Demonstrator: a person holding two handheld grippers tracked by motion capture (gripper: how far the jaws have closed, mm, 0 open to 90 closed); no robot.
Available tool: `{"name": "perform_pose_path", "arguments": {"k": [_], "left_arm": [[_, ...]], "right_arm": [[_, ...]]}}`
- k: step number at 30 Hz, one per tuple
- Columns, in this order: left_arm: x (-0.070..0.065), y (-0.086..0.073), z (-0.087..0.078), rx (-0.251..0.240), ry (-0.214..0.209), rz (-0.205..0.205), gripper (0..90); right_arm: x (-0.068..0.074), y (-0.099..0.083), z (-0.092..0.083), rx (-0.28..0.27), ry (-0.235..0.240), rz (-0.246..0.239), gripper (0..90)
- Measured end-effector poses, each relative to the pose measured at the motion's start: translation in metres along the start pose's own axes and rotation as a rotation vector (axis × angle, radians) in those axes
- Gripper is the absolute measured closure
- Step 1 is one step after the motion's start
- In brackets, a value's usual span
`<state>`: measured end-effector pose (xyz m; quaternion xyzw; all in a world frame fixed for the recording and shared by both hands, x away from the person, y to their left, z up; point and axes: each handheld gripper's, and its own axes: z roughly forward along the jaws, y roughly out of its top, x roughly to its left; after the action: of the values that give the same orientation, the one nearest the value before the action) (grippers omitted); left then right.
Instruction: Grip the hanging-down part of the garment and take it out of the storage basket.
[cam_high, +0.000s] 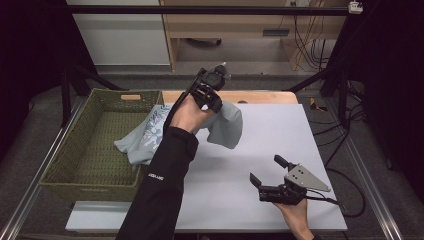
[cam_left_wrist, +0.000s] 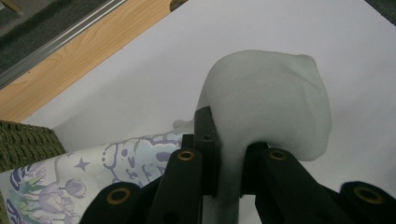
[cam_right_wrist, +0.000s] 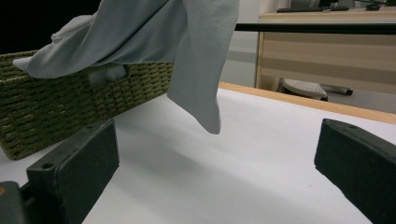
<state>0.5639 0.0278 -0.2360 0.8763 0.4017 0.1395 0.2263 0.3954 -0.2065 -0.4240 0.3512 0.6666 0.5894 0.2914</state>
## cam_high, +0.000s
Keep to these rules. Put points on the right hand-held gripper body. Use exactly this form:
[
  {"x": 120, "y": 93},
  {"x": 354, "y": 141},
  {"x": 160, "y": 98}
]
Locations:
[{"x": 293, "y": 186}]

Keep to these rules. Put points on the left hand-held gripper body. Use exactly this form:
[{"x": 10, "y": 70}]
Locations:
[{"x": 210, "y": 80}]

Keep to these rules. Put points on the light grey floral print shirt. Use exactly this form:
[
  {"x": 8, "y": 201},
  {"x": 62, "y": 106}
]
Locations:
[{"x": 223, "y": 128}]

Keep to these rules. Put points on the green woven basket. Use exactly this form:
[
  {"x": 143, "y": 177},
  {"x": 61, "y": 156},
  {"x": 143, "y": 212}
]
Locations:
[{"x": 100, "y": 146}]

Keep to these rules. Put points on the person's left hand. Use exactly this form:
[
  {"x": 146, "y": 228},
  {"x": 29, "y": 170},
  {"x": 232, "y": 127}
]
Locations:
[{"x": 189, "y": 116}]

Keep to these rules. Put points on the person's right hand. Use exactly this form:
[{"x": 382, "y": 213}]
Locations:
[{"x": 296, "y": 216}]

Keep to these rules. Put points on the white table cover sheet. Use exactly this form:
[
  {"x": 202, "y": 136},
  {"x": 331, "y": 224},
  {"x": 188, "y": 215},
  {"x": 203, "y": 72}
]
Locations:
[{"x": 266, "y": 150}]

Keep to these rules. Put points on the light wooden desk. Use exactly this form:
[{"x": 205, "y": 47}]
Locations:
[{"x": 233, "y": 30}]

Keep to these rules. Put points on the yellow and black tool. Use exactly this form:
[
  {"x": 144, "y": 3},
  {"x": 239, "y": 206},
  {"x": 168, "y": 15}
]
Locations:
[{"x": 316, "y": 105}]

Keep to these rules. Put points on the black metal stand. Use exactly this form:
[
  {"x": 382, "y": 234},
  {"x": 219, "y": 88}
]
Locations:
[
  {"x": 336, "y": 83},
  {"x": 71, "y": 90}
]

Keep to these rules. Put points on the white cabinet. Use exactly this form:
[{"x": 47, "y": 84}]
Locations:
[{"x": 123, "y": 36}]

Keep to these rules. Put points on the black curtain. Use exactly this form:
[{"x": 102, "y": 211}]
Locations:
[
  {"x": 30, "y": 50},
  {"x": 390, "y": 83}
]

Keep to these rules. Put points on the white plug adapter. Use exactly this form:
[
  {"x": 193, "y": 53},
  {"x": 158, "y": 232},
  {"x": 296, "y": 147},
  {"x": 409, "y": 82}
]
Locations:
[{"x": 355, "y": 7}]

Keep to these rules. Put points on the black horizontal frame bar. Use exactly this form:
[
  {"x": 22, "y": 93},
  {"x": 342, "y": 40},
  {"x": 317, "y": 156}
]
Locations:
[{"x": 200, "y": 9}]

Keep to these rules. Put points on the aluminium frame rail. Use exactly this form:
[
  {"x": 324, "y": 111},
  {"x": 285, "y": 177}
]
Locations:
[
  {"x": 370, "y": 180},
  {"x": 33, "y": 173}
]

